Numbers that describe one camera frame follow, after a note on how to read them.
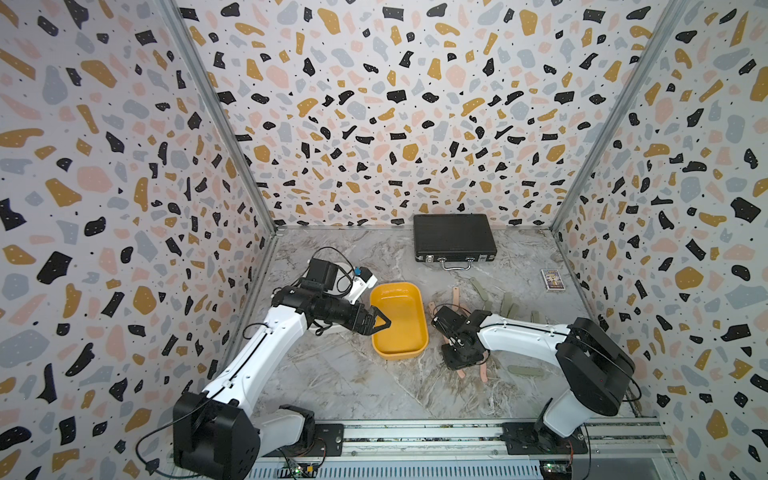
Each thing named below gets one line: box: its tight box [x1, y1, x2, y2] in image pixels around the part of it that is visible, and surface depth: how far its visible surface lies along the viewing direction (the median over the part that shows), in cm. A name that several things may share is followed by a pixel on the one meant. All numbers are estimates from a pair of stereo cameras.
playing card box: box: [540, 269, 566, 291], surface depth 106 cm
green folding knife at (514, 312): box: [506, 303, 520, 320], surface depth 99 cm
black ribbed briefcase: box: [414, 214, 497, 271], surface depth 112 cm
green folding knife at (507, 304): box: [500, 292, 514, 318], surface depth 102 cm
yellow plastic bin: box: [370, 282, 429, 360], surface depth 97 cm
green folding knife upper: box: [470, 276, 489, 302], surface depth 105 cm
